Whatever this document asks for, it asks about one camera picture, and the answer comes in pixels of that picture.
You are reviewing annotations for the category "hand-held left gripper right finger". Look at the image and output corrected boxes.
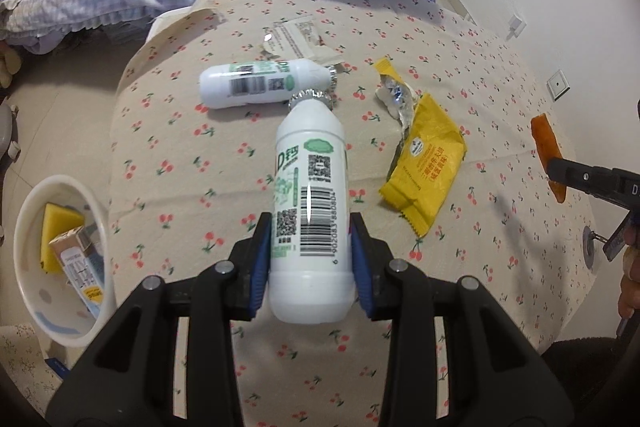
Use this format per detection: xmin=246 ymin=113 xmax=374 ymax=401
xmin=350 ymin=212 xmax=576 ymax=427

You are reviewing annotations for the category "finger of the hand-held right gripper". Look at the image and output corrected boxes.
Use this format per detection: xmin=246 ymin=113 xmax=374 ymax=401
xmin=546 ymin=157 xmax=628 ymax=208

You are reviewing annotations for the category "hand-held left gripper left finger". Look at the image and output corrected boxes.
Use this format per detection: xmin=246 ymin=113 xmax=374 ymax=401
xmin=45 ymin=212 xmax=273 ymax=427

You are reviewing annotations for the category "white plastic bottle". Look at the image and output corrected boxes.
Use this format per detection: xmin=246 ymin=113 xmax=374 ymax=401
xmin=199 ymin=58 xmax=340 ymax=110
xmin=267 ymin=89 xmax=357 ymax=325

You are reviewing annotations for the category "light blue carton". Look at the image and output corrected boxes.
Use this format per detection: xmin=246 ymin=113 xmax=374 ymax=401
xmin=52 ymin=227 xmax=108 ymax=320

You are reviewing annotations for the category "yellow sponge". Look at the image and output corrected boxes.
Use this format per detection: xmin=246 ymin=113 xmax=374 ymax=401
xmin=40 ymin=203 xmax=86 ymax=275

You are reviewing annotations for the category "white round bin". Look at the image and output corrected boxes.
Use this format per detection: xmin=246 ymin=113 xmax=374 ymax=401
xmin=14 ymin=175 xmax=118 ymax=349

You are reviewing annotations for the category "person's right hand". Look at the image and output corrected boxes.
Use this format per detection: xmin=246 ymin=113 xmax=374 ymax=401
xmin=617 ymin=252 xmax=640 ymax=323

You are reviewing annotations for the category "cherry print tablecloth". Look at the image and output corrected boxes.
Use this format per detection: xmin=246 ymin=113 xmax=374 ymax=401
xmin=107 ymin=0 xmax=598 ymax=427

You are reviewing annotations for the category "yellow snack packet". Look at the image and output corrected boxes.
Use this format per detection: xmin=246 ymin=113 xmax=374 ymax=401
xmin=375 ymin=57 xmax=468 ymax=238

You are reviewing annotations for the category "dark cloth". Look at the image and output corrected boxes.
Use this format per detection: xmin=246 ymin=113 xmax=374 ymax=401
xmin=542 ymin=334 xmax=640 ymax=408

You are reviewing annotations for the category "torn white wrapper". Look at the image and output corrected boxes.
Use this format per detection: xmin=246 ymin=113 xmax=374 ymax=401
xmin=261 ymin=16 xmax=346 ymax=68

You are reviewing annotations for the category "floral beige cloth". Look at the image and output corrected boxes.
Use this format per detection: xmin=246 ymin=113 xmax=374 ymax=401
xmin=0 ymin=322 xmax=66 ymax=408

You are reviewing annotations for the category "grey suction cup mount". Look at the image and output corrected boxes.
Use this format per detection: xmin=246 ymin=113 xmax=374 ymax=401
xmin=582 ymin=212 xmax=633 ymax=273

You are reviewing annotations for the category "white wall socket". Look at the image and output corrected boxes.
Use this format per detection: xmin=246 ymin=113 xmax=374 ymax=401
xmin=546 ymin=69 xmax=571 ymax=100

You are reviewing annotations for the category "wall socket with charger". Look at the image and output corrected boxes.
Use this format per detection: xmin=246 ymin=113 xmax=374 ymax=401
xmin=506 ymin=13 xmax=527 ymax=40

